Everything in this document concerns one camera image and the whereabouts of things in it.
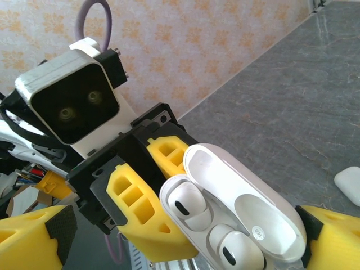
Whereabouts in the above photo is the white earbuds charging case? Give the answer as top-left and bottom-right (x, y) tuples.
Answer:
(159, 143), (307, 270)
(334, 166), (360, 208)

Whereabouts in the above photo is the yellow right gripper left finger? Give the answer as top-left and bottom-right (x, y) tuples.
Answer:
(0, 204), (78, 270)

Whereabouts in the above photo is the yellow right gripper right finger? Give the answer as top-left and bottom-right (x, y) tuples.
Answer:
(295, 205), (360, 270)

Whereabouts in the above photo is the white wireless earbud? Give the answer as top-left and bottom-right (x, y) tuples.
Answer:
(168, 181), (214, 231)
(208, 224), (267, 270)

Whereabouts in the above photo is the aluminium frame post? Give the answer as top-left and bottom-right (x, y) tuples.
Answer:
(309, 0), (329, 14)

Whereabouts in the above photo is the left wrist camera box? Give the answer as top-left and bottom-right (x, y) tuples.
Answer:
(15, 38), (136, 158)

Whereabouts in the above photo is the yellow plastic object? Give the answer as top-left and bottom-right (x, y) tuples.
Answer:
(33, 170), (74, 201)

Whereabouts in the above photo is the aluminium mounting rail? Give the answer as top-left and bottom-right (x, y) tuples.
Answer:
(128, 241), (210, 270)

